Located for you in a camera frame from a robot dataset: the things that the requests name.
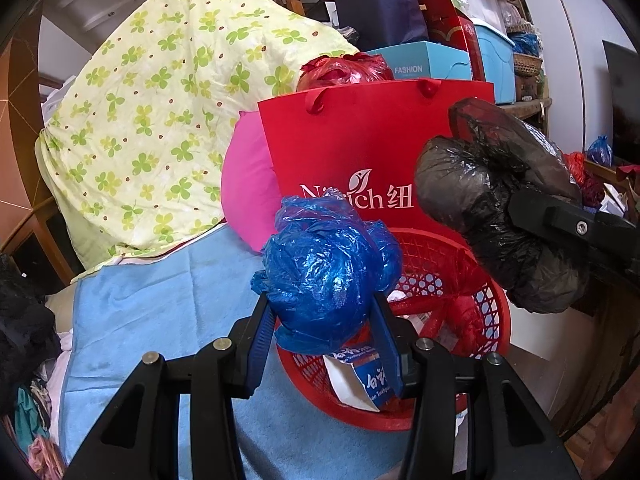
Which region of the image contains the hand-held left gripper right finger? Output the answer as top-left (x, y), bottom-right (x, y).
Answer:
top-left (369, 292), bottom-right (573, 480)

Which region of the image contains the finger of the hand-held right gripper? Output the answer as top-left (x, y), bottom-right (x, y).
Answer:
top-left (506, 186), bottom-right (640, 261)

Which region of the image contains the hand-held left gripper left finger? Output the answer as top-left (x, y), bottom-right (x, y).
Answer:
top-left (70, 292), bottom-right (277, 480)

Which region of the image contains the blue white toothpaste box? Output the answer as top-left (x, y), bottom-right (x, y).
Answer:
top-left (322, 342), bottom-right (401, 413)

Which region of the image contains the large red plastic bag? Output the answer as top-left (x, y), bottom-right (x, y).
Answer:
top-left (440, 295), bottom-right (483, 358)

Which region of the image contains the grey plastic bag ball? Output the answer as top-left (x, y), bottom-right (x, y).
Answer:
top-left (414, 97), bottom-right (593, 315)

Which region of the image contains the blue plastic bag ball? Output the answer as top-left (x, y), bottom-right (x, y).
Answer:
top-left (251, 195), bottom-right (404, 356)

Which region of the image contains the red plastic mesh basket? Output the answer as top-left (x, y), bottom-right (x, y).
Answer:
top-left (274, 227), bottom-right (512, 433)

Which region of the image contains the dark red plastic bag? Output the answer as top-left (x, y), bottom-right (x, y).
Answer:
top-left (564, 151), bottom-right (607, 207)

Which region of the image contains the small blue plastic bag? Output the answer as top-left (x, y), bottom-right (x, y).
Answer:
top-left (511, 32), bottom-right (542, 58)
top-left (587, 135), bottom-right (614, 166)

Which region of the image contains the wooden shelf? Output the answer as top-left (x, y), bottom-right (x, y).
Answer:
top-left (499, 96), bottom-right (554, 127)

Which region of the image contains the light blue blanket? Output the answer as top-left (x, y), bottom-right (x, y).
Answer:
top-left (59, 222), bottom-right (416, 480)

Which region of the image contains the black screen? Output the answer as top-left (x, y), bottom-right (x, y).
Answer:
top-left (602, 40), bottom-right (640, 161)

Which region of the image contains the wicker basket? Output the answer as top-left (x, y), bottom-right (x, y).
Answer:
top-left (512, 52), bottom-right (544, 77)

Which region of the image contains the blue plastic storage bin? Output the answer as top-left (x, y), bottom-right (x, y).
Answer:
top-left (472, 22), bottom-right (517, 106)

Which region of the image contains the pink pillow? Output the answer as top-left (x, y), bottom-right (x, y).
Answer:
top-left (221, 110), bottom-right (291, 253)

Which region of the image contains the light blue cardboard box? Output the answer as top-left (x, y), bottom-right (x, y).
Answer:
top-left (365, 40), bottom-right (473, 83)

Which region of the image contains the red paper bag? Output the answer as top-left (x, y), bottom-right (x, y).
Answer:
top-left (257, 79), bottom-right (496, 256)

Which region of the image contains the red gift box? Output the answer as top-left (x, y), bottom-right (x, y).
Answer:
top-left (417, 0), bottom-right (487, 83)

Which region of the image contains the black cloth pile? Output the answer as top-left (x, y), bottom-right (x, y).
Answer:
top-left (0, 255), bottom-right (62, 416)

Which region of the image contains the green cloth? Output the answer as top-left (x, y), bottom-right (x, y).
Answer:
top-left (14, 385), bottom-right (52, 442)

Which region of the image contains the pink striped cloth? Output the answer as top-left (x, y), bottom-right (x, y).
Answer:
top-left (27, 435), bottom-right (67, 480)

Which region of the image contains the shiny red plastic bag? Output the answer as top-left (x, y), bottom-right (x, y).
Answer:
top-left (299, 52), bottom-right (396, 92)

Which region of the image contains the green floral quilt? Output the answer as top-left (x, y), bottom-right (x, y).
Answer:
top-left (35, 0), bottom-right (361, 278)

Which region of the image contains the navy tote bag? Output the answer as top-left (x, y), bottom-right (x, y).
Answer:
top-left (325, 0), bottom-right (431, 53)

